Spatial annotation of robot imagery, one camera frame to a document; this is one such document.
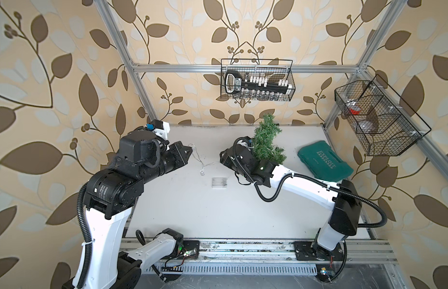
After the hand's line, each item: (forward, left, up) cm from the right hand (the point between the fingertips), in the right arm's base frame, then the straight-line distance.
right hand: (222, 156), depth 78 cm
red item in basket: (+16, -62, +9) cm, 64 cm away
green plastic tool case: (+6, -55, -18) cm, 58 cm away
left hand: (-12, +8, +22) cm, 26 cm away
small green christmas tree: (+2, -18, +6) cm, 19 cm away
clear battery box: (-2, +3, -21) cm, 22 cm away
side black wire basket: (+5, -68, +12) cm, 69 cm away
